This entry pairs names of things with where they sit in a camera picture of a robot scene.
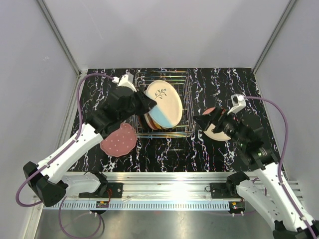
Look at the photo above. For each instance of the pink scalloped bottom plate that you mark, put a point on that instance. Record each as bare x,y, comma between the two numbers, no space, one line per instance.
120,142

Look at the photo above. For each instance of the right green circuit board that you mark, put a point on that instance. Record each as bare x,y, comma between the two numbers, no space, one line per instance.
237,207

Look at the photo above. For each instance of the left green circuit board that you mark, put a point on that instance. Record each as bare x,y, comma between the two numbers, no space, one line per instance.
102,204

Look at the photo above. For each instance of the aluminium frame post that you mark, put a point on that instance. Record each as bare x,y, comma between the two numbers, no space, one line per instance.
276,31
58,35

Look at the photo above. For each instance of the metal wire dish rack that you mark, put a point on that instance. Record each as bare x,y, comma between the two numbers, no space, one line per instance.
181,83

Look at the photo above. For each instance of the orange dotted scalloped plate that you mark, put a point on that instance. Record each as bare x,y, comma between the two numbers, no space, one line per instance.
156,125

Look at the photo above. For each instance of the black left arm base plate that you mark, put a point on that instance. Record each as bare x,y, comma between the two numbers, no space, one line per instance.
112,189

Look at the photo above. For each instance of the cream pink branch plate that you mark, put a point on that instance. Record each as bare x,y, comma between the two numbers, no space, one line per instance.
221,136

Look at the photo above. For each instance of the right aluminium frame post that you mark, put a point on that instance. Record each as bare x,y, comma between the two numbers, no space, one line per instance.
276,31

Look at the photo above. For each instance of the white slotted cable duct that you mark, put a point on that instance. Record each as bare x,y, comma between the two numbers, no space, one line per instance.
147,205

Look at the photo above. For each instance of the cream beige floral plate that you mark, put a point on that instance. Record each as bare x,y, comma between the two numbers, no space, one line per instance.
168,111

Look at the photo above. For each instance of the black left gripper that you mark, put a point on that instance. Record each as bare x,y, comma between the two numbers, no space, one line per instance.
147,103

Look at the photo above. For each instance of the left aluminium frame post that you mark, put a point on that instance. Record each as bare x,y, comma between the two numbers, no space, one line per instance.
58,35

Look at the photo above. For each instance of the cream pink floral plate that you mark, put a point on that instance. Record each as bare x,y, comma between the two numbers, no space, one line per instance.
147,122

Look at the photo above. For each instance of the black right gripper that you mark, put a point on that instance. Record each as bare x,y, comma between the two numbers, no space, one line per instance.
220,115

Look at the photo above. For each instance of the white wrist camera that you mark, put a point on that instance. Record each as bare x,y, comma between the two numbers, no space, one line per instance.
125,80
238,102

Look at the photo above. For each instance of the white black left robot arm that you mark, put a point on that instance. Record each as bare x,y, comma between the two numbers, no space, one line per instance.
90,133

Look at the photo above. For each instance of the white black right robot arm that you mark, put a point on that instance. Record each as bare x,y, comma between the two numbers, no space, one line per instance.
283,211

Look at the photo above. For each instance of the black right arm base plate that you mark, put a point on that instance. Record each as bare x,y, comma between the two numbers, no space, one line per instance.
224,190

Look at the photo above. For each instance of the aluminium mounting rail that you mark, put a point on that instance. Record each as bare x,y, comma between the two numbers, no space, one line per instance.
152,186

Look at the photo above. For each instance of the green circuit board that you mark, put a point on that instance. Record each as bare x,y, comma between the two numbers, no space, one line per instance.
237,207
102,204

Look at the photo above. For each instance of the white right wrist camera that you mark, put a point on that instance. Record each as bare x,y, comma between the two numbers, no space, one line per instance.
238,102

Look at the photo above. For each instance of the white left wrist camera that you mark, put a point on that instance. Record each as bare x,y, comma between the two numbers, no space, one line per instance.
125,80

